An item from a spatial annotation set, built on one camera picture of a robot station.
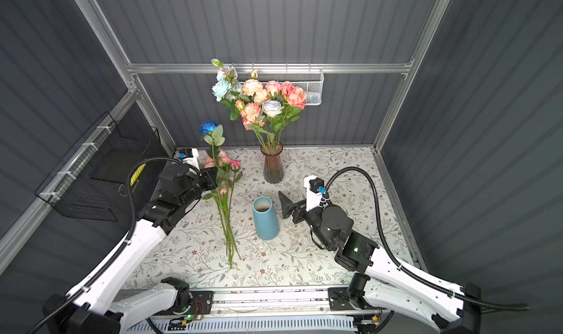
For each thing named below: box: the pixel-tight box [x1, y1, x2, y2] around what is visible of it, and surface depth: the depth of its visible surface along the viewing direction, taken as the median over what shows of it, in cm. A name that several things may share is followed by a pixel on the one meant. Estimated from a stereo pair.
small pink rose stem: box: [265, 80, 294, 153], surface depth 80 cm
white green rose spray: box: [211, 57, 250, 121], surface depth 76 cm
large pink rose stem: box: [274, 86, 308, 153], surface depth 75 cm
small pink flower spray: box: [205, 149, 243, 269], surface depth 96 cm
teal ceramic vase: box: [252, 195, 280, 241], surface depth 78 cm
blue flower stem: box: [199, 120, 234, 264], surface depth 76 cm
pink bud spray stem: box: [235, 100, 270, 153], surface depth 75 cm
